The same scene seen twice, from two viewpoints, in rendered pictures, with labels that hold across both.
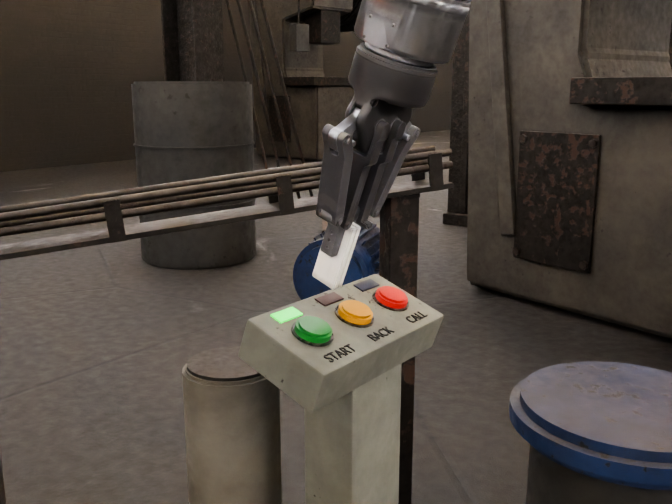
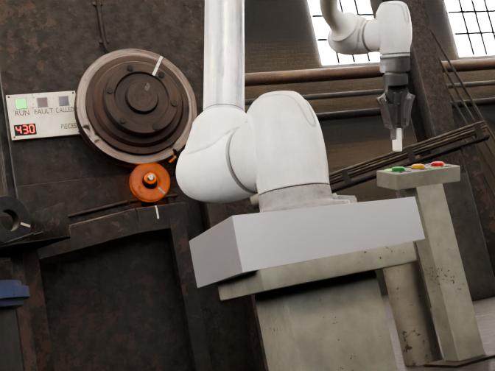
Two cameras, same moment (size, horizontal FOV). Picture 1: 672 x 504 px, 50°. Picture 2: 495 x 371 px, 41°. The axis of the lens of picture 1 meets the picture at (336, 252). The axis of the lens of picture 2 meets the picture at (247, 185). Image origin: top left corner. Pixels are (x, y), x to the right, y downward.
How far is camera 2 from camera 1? 1.51 m
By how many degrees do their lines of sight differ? 38
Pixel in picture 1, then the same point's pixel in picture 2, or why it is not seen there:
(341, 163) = (383, 107)
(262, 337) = (381, 174)
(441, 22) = (397, 59)
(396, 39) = (387, 68)
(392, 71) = (390, 76)
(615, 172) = not seen: outside the picture
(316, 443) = not seen: hidden behind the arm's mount
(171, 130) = not seen: hidden behind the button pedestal
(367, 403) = (425, 193)
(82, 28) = (380, 193)
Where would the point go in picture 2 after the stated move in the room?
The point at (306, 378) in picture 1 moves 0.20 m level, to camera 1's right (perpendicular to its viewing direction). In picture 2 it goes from (392, 178) to (457, 160)
